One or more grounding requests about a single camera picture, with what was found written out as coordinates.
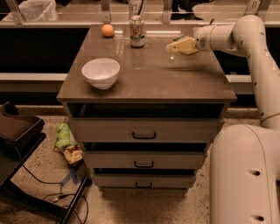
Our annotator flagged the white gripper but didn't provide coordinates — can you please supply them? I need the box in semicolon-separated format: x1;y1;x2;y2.
165;25;215;56

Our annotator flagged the green and yellow sponge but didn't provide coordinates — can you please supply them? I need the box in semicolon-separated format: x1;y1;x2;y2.
172;35;200;56

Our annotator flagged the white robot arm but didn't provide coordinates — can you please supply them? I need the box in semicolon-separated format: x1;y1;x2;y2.
166;15;280;224

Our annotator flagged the white bowl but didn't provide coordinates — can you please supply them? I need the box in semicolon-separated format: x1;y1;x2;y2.
81;58;120;89

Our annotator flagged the soda can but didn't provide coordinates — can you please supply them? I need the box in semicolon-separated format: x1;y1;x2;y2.
130;15;145;47

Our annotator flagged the orange ball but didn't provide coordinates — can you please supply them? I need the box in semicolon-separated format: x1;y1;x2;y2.
101;24;115;38

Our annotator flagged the grey drawer cabinet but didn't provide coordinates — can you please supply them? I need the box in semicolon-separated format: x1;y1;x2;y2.
57;25;236;176

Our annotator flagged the top drawer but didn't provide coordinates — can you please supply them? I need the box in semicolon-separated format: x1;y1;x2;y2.
67;118;223;143

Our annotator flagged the drawer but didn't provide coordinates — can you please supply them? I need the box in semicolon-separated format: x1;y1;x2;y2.
67;118;223;143
92;174;196;189
83;151;205;169

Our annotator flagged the middle drawer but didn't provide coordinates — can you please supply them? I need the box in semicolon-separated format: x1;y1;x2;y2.
83;151;205;169

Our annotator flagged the green snack bag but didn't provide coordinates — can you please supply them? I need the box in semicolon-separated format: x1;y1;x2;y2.
54;122;75;149

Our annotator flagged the brown snack bag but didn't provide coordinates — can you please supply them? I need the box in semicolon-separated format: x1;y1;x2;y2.
63;144;83;165

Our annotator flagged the bottom drawer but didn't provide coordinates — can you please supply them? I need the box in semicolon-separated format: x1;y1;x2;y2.
92;174;196;189

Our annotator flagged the white plastic bag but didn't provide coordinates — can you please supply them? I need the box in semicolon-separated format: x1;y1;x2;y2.
2;0;58;22

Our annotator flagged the blue tape cross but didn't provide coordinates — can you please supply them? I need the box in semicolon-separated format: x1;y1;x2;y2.
61;167;79;185

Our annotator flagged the dark chair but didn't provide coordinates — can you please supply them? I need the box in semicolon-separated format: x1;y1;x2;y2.
0;101;91;224

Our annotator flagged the black floor cable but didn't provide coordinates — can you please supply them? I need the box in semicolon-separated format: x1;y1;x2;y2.
22;164;89;224

